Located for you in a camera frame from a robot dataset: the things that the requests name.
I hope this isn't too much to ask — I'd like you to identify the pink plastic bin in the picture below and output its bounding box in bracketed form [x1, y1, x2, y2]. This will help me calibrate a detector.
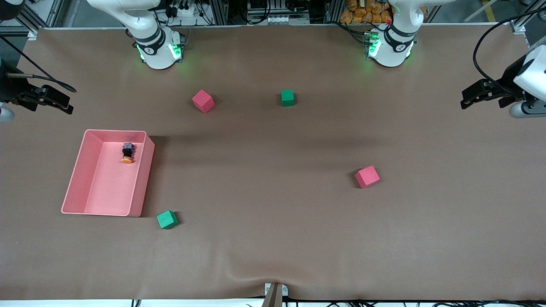
[61, 129, 155, 217]

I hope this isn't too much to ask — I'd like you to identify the orange snack bag pile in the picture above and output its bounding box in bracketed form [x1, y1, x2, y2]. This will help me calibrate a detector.
[340, 0, 393, 24]

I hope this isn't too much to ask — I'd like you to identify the pink foam cube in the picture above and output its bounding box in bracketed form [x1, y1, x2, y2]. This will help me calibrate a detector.
[192, 90, 215, 114]
[354, 165, 381, 189]

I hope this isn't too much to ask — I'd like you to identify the white power strip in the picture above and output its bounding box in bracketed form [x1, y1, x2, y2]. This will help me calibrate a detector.
[164, 3, 197, 18]

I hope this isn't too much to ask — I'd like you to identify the white connector block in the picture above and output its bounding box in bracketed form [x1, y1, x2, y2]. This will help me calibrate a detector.
[267, 16, 311, 25]

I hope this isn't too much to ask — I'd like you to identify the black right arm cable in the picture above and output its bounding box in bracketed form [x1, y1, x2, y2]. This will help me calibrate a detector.
[0, 36, 77, 93]

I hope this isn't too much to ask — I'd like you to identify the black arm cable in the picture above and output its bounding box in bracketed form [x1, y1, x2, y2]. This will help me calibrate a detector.
[473, 9, 546, 92]
[0, 36, 77, 93]

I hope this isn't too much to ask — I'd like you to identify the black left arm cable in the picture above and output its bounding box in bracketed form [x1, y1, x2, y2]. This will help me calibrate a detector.
[473, 9, 546, 92]

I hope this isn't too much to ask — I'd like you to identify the aluminium frame post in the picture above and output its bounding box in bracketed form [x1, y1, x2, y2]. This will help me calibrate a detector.
[325, 0, 344, 24]
[215, 0, 229, 25]

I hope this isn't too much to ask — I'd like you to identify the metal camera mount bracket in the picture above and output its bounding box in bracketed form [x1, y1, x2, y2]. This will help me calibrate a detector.
[261, 282, 289, 307]

